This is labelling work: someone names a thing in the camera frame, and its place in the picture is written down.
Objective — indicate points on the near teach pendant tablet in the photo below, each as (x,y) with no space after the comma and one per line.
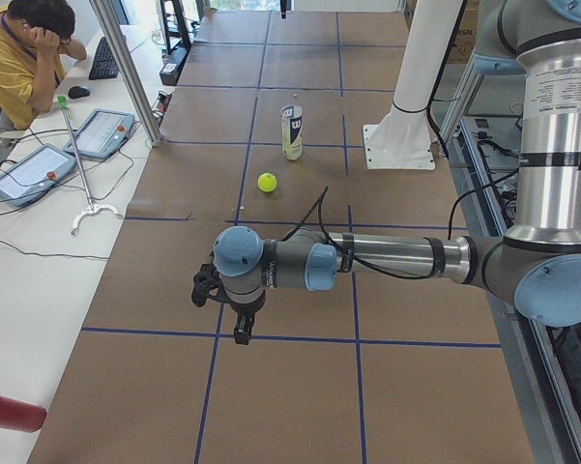
(26,181)

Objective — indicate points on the black computer keyboard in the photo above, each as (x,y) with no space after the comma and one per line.
(104,65)

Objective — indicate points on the black box on floor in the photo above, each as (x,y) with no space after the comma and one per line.
(173,66)

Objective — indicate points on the teach pendant tablet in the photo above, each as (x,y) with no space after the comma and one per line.
(103,133)
(26,181)

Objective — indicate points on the person in yellow shirt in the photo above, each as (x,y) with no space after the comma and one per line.
(34,35)

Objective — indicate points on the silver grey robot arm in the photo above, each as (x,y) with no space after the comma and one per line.
(535,266)

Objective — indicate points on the clear tennis ball can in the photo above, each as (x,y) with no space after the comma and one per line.
(291,131)

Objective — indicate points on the far teach pendant tablet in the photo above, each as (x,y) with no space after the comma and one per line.
(103,133)

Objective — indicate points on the black computer mouse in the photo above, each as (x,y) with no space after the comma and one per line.
(78,92)

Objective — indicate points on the silver reacher grabber tool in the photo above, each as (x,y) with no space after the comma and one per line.
(79,159)

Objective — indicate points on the aluminium frame post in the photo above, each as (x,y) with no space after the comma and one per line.
(112,31)

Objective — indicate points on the yellow-green tennis ball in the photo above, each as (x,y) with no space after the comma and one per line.
(267,182)

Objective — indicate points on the red cylinder bottle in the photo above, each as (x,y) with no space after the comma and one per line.
(21,416)

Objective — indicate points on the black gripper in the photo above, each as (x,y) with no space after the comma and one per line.
(246,310)

